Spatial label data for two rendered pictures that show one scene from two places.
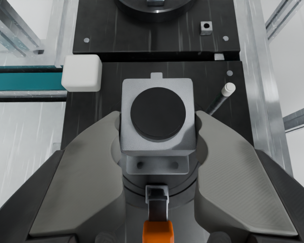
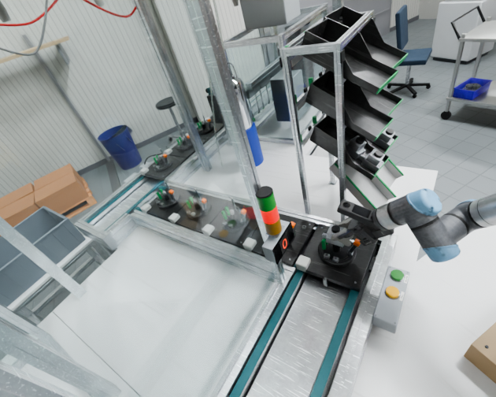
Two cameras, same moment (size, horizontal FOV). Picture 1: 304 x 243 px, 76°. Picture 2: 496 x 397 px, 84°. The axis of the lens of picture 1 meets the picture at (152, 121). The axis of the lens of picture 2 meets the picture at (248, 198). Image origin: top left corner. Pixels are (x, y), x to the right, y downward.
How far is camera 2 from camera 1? 0.96 m
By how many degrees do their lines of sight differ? 42
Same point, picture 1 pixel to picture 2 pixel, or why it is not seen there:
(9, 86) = (291, 293)
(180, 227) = (362, 254)
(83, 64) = (301, 258)
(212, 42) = (309, 228)
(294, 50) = (316, 211)
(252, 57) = (318, 220)
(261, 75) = (325, 221)
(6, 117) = (300, 306)
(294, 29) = not seen: hidden behind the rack
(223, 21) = (303, 222)
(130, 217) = (355, 265)
